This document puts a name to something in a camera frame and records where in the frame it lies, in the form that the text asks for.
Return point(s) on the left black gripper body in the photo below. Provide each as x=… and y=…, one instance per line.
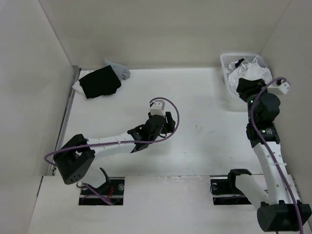
x=166, y=127

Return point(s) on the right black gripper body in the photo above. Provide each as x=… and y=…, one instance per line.
x=254, y=89

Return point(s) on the white tank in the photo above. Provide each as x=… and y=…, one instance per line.
x=252, y=68
x=77, y=87

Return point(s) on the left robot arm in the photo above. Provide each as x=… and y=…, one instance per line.
x=75, y=158

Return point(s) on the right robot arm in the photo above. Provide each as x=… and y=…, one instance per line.
x=279, y=207

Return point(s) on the folded grey tank top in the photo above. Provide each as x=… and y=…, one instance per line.
x=122, y=72

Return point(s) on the folded black tank top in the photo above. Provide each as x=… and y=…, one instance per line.
x=101, y=82

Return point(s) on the folded white tank top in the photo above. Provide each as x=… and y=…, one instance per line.
x=77, y=87

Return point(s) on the white plastic laundry basket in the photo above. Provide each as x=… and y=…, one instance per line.
x=228, y=58

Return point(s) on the black garment in basket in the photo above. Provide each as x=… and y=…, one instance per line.
x=238, y=63

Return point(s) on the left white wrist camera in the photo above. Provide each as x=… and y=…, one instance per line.
x=157, y=108

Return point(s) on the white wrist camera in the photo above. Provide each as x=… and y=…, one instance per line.
x=279, y=88
x=157, y=108

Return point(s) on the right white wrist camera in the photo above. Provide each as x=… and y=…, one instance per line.
x=279, y=88

